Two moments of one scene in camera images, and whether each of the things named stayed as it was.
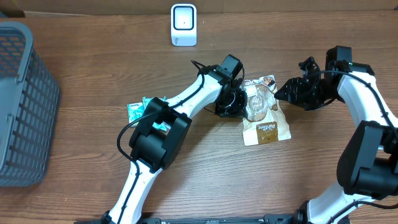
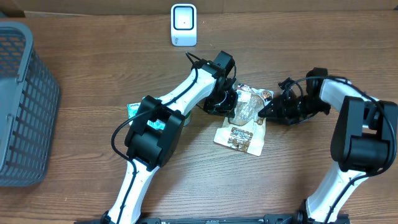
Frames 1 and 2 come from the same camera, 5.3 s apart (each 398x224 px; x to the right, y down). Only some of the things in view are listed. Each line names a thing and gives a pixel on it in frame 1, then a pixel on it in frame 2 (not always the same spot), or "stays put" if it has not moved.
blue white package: x=135 y=111 stays put
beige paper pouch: x=264 y=123 to x=244 y=132
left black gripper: x=238 y=112 stays put
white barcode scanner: x=183 y=24 stays put
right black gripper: x=296 y=91 to x=283 y=112
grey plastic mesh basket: x=29 y=107 stays put
